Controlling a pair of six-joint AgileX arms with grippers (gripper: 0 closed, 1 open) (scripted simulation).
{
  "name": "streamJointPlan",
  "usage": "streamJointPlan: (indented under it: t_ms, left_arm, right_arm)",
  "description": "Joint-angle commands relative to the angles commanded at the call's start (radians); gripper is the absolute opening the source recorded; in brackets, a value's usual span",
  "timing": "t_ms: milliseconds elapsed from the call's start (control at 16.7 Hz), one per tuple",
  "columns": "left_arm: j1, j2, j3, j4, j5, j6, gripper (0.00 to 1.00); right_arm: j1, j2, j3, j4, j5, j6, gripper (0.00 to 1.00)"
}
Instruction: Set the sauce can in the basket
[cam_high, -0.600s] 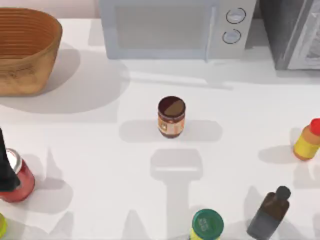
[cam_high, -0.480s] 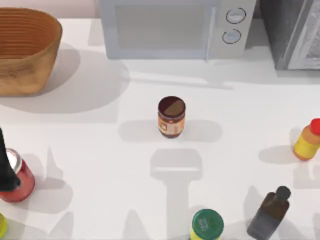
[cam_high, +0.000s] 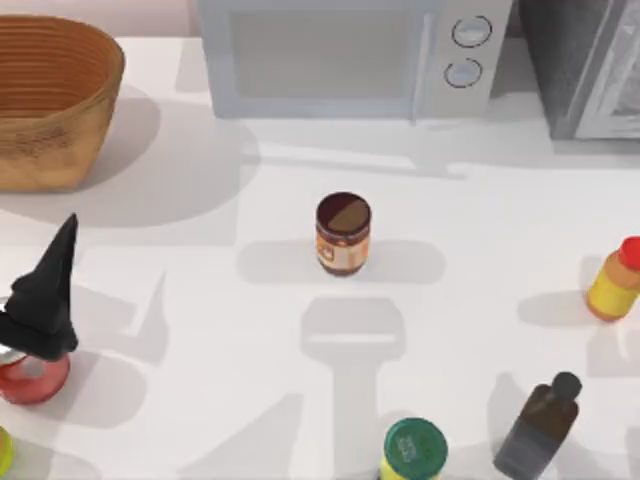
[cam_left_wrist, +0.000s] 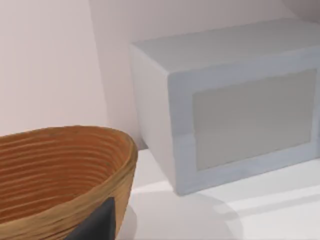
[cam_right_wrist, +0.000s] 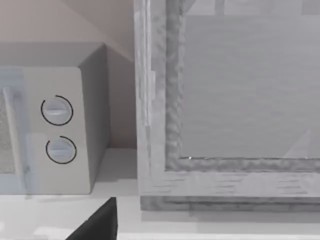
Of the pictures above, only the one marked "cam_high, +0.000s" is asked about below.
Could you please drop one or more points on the brown jar with label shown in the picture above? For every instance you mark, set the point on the brown jar with label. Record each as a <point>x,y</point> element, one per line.
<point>343,235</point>

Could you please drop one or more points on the pale microwave oven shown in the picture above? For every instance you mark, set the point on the pale microwave oven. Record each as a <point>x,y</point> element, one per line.
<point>320,55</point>

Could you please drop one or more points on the microwave knob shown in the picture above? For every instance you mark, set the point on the microwave knob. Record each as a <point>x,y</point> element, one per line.
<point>463,73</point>
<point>471,30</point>

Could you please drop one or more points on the yellow jar with green lid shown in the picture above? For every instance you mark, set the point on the yellow jar with green lid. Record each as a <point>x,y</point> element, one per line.
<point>414,450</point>

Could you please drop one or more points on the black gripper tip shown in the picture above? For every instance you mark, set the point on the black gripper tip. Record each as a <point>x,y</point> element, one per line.
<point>47,305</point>

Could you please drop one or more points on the dark brown bottle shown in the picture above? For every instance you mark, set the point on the dark brown bottle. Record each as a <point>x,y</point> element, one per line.
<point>537,430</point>

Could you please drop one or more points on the yellow bottle with red cap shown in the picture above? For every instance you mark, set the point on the yellow bottle with red cap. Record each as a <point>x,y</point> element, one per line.
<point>614,285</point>

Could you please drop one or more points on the brown woven basket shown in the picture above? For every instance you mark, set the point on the brown woven basket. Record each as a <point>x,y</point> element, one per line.
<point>50,100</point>

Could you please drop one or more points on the red can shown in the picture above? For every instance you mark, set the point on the red can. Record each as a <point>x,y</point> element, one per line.
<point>30,377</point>

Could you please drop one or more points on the yellow-green round object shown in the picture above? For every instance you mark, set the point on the yellow-green round object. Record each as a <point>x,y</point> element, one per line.
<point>4,445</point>

